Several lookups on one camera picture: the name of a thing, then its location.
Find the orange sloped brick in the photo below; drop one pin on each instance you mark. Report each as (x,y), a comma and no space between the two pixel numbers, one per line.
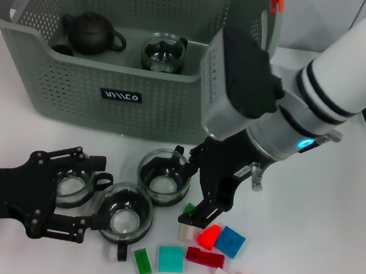
(209,238)

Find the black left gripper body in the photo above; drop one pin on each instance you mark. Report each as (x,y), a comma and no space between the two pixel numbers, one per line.
(2,191)

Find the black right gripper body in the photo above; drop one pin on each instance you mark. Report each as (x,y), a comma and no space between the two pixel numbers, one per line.
(226,162)

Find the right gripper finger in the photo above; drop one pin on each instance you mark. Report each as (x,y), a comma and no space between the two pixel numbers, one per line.
(203,214)
(195,160)

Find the teal four-stud brick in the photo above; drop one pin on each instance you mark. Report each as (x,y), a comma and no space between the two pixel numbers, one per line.
(171,259)

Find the grey perforated storage basket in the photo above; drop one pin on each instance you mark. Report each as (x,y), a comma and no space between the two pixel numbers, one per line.
(74,97)

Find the dark red long brick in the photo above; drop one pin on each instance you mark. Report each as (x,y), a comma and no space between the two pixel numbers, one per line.
(205,257)

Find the dark clay teapot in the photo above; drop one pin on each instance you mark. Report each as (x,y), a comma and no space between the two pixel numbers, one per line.
(88,33)

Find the glass teacup black holder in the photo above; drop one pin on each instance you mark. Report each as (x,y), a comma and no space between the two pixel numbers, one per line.
(162,57)
(162,186)
(71,191)
(124,221)

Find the blue square brick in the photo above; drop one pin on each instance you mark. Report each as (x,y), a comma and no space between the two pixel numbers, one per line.
(230,241)

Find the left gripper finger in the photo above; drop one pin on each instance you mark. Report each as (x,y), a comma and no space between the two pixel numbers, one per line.
(94,162)
(65,227)

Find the green two-stud brick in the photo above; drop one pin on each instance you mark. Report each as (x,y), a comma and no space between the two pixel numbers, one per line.
(189,208)
(143,262)

